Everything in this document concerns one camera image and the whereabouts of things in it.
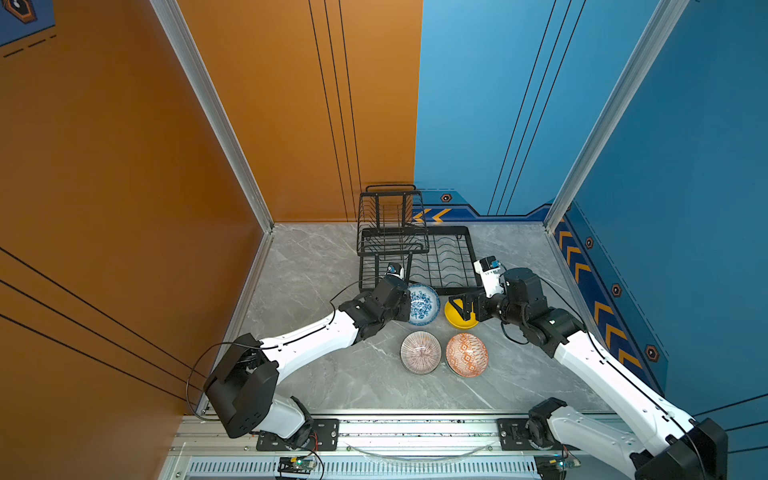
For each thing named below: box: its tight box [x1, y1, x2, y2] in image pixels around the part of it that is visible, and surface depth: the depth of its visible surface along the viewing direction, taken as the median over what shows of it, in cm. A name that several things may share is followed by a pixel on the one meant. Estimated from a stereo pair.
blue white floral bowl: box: [408, 284, 440, 327], surface depth 86 cm
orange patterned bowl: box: [445, 333, 489, 378], surface depth 85 cm
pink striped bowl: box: [400, 330, 442, 375], surface depth 84 cm
